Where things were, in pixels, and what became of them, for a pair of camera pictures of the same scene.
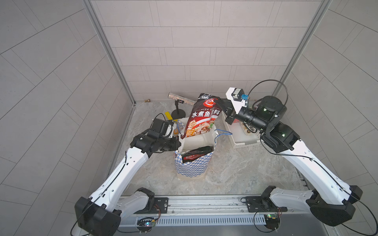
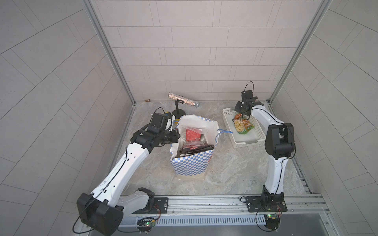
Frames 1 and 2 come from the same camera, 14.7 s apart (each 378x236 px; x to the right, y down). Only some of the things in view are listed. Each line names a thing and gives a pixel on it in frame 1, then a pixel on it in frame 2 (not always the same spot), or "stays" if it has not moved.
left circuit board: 145,224 stays
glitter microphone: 186,100 stays
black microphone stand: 177,113 stays
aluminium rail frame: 219,211 stays
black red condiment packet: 204,115 → 191,150
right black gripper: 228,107 → 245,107
